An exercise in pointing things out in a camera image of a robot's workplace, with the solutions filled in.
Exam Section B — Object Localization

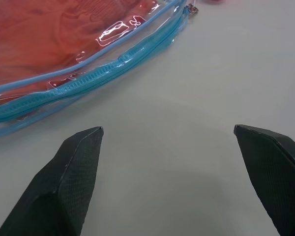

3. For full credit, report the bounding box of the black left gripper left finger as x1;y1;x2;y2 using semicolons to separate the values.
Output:
0;126;104;236

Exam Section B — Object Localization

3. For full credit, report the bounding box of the red cloth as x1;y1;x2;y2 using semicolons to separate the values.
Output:
0;0;160;104

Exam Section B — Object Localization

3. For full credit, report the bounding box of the clear blue-zippered pouch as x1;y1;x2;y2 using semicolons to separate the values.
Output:
0;0;189;140

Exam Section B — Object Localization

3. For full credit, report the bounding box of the metal zipper pull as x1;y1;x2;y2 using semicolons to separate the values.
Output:
188;2;200;16

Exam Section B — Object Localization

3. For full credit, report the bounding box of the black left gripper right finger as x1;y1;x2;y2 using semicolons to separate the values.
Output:
233;124;295;236

